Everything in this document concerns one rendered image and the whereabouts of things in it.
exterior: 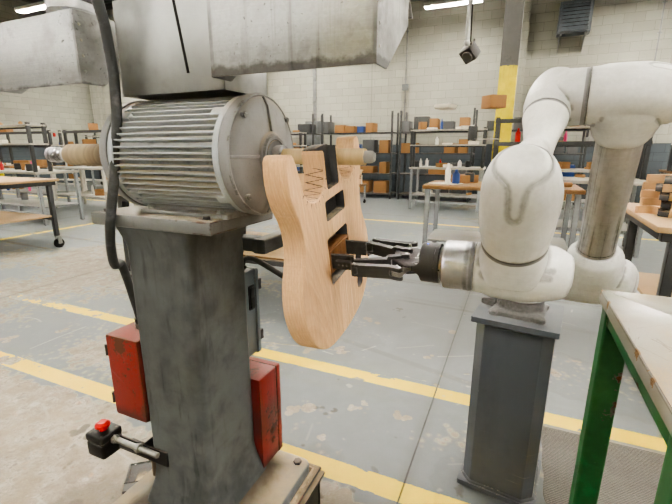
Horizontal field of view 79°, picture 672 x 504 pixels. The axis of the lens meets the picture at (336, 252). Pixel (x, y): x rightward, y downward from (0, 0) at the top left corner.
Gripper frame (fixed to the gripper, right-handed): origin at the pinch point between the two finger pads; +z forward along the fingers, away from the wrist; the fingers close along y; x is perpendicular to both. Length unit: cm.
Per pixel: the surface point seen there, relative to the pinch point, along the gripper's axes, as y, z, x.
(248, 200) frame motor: -3.8, 18.3, 11.7
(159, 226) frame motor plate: -9.3, 38.8, 6.5
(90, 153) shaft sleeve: 2, 70, 20
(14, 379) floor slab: 22, 218, -109
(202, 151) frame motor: -5.8, 25.9, 22.0
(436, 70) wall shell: 1125, 186, 37
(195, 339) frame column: -11.7, 33.9, -20.3
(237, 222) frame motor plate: -0.4, 24.8, 5.3
